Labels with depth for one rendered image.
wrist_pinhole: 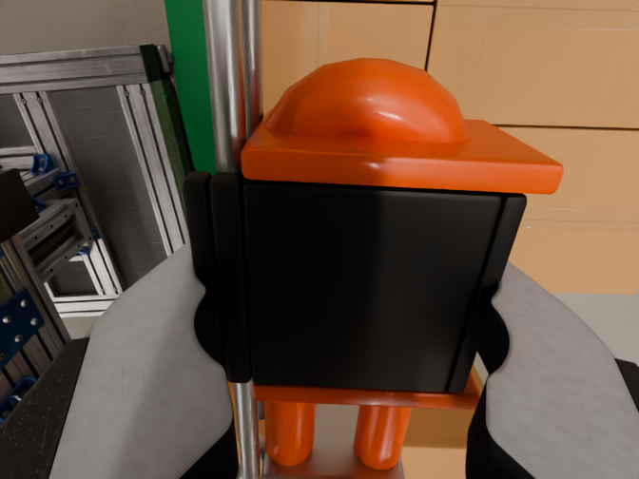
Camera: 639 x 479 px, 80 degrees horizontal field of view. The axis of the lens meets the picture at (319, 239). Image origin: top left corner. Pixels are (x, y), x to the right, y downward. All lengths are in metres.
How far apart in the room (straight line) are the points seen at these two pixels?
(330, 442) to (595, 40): 0.83
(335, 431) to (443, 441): 0.27
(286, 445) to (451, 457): 0.31
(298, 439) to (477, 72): 0.73
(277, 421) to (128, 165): 1.16
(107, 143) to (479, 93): 0.99
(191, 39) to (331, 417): 1.26
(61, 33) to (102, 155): 0.40
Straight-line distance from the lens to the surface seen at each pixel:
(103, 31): 1.46
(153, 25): 1.40
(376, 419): 0.17
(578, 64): 0.90
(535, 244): 1.01
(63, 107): 1.32
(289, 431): 0.17
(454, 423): 0.48
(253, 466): 0.18
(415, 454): 0.46
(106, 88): 1.25
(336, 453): 0.20
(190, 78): 1.38
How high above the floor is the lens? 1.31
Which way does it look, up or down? 61 degrees down
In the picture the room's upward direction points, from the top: 180 degrees counter-clockwise
